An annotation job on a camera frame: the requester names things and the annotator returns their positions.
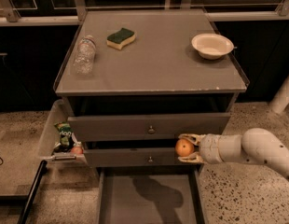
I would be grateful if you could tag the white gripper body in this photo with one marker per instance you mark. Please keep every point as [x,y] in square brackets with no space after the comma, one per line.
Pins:
[212,148]

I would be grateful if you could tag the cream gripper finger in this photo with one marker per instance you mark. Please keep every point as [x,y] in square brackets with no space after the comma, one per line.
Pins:
[195,139]
[192,158]

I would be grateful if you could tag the orange fruit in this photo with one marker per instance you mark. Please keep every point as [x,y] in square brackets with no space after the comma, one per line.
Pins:
[184,148]

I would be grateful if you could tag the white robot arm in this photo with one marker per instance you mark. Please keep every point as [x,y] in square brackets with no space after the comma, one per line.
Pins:
[255,146]

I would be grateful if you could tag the top grey drawer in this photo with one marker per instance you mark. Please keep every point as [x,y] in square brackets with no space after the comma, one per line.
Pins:
[145,127]

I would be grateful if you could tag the grey drawer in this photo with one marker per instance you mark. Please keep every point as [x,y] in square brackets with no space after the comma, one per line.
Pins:
[150,195]
[145,127]
[136,157]

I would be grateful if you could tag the bottom grey drawer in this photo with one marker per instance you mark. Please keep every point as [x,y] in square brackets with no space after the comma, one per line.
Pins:
[150,195]

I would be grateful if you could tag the grey drawer cabinet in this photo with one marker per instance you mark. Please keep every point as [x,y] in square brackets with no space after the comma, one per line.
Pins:
[158,73]

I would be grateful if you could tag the middle grey drawer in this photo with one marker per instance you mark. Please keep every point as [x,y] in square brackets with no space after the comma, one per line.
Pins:
[136,157]

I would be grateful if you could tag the white bowl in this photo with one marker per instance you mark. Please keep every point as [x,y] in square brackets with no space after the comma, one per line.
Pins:
[212,46]

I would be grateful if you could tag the red apple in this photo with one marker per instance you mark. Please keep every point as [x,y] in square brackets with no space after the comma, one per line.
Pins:
[77,150]

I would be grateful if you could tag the green yellow sponge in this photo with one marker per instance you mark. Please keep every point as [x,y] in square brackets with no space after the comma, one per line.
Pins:
[121,38]

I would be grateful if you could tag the green snack bag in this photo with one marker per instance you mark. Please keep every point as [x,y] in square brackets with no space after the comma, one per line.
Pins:
[65,133]

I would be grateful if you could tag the clear plastic water bottle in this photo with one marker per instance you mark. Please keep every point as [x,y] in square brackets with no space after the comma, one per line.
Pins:
[85,55]

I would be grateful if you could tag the clear plastic bin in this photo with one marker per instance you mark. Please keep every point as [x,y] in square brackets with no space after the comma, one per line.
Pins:
[50,138]

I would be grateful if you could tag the black pole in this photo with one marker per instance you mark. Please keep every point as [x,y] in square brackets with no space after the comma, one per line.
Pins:
[42,168]

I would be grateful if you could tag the metal railing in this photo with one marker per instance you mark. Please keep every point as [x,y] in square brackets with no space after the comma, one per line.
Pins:
[10,16]

